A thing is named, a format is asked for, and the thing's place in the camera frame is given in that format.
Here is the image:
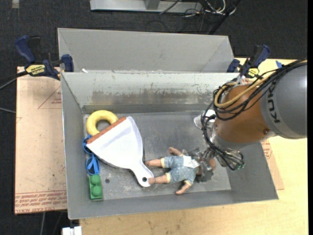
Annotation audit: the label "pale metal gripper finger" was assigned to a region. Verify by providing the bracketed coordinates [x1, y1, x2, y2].
[194, 161, 213, 172]
[182, 148, 206, 159]

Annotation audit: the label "doll in blue clothes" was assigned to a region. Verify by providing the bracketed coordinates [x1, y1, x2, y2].
[144, 146, 217, 196]

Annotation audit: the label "grey metal bin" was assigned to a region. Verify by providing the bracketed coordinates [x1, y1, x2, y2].
[57, 27, 280, 220]

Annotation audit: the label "white dustpan with orange edge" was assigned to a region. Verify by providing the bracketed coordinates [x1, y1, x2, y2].
[85, 116, 155, 188]

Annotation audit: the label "blue sunglasses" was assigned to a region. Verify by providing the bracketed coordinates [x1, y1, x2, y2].
[82, 135, 101, 176]

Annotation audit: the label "green toy building block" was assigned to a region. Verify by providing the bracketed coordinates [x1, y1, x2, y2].
[88, 174, 104, 201]

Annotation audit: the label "brown cardboard board, red print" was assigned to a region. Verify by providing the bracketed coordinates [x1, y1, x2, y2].
[14, 66, 286, 216]

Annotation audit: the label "yellow ring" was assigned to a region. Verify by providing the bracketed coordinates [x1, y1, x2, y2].
[86, 110, 119, 137]

